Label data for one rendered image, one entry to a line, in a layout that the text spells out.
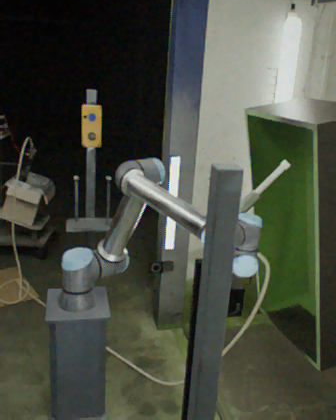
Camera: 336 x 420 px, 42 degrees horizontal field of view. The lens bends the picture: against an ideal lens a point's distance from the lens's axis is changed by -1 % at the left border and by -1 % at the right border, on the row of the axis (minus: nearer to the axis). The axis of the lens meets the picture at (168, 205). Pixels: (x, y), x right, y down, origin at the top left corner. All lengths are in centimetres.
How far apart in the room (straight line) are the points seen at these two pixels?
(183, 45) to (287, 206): 112
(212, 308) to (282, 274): 185
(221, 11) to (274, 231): 132
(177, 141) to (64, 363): 144
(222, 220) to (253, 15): 217
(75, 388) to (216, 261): 170
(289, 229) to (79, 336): 130
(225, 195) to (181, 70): 198
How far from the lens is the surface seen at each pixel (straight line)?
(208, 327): 91
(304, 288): 286
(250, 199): 183
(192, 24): 275
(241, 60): 284
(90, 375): 239
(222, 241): 83
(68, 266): 215
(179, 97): 273
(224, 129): 284
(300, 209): 261
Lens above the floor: 181
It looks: 18 degrees down
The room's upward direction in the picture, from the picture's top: 4 degrees clockwise
